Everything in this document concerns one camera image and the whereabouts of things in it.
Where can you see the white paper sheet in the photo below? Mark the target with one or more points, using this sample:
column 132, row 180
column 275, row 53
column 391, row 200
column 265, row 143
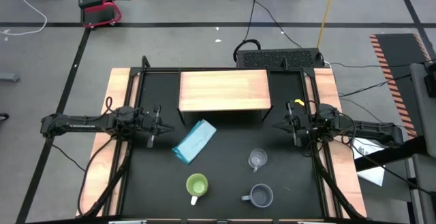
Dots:
column 373, row 174

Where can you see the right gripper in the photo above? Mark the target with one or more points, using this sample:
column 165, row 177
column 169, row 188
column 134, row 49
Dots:
column 298, row 123

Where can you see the wooden shelf with black legs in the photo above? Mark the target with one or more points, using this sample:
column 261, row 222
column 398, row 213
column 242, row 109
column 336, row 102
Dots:
column 225, row 89

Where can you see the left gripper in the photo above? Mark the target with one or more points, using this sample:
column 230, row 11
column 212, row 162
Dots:
column 153, row 125

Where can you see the yellow tag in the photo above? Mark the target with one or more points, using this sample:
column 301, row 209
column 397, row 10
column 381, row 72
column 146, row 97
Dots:
column 299, row 102

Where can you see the light blue folded cloth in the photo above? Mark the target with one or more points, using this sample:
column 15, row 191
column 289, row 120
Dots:
column 195, row 140

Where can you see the grey cabinet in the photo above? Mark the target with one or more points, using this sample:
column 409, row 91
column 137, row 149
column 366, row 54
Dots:
column 422, row 115

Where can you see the clear plastic measuring cup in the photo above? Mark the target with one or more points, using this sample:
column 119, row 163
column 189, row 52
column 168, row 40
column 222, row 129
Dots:
column 257, row 157

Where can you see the grey table foot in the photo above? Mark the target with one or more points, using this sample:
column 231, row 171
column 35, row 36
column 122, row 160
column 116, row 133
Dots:
column 8, row 77

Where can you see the large hazard striped black mat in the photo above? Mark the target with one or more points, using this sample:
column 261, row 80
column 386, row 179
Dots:
column 398, row 67

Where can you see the black perforated computer case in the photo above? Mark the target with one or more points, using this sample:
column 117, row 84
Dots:
column 279, row 59

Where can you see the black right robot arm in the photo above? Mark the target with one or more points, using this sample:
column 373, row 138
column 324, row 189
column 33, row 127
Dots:
column 368, row 128

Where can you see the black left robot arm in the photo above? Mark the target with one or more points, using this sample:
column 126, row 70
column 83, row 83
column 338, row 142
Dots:
column 78, row 123

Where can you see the grey mug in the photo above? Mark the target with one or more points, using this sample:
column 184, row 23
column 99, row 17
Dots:
column 261, row 195

